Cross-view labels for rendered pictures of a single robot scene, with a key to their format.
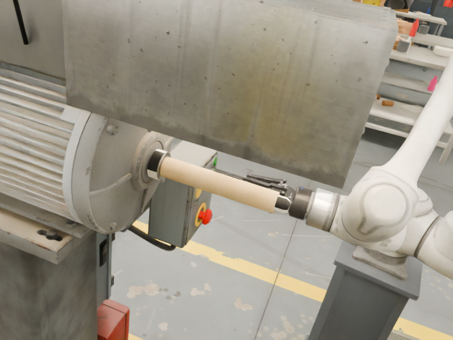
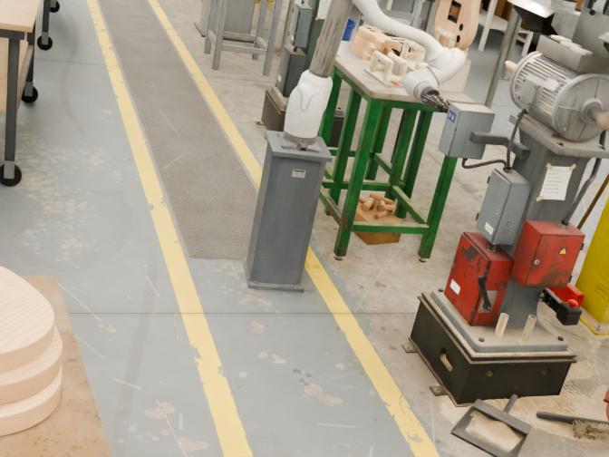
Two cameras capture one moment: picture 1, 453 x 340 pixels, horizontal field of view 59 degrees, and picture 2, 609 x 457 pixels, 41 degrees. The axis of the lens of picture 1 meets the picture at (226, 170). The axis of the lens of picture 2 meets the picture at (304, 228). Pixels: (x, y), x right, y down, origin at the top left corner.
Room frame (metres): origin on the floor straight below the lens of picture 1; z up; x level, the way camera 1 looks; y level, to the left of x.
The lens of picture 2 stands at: (3.19, 2.34, 1.93)
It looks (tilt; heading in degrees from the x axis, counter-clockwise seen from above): 25 degrees down; 233
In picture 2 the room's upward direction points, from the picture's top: 12 degrees clockwise
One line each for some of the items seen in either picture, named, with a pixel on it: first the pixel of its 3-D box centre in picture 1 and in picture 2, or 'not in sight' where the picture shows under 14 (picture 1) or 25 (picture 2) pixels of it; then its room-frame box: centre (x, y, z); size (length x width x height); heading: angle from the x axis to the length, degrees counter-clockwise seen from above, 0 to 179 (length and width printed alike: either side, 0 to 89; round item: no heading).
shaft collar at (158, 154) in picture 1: (159, 164); not in sight; (0.53, 0.10, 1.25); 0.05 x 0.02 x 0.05; 165
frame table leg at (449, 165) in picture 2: not in sight; (442, 186); (0.19, -0.54, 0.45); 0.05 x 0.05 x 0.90; 75
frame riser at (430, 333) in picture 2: not in sight; (488, 346); (0.61, 0.38, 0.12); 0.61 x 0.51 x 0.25; 165
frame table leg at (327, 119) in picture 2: not in sight; (323, 141); (0.53, -1.20, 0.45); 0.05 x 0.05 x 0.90; 75
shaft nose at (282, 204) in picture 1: (282, 205); not in sight; (0.48, -0.09, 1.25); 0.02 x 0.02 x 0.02; 75
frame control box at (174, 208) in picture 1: (152, 199); (477, 144); (0.80, 0.17, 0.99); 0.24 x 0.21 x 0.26; 75
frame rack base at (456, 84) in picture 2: not in sight; (442, 68); (0.18, -0.79, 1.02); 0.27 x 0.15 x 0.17; 79
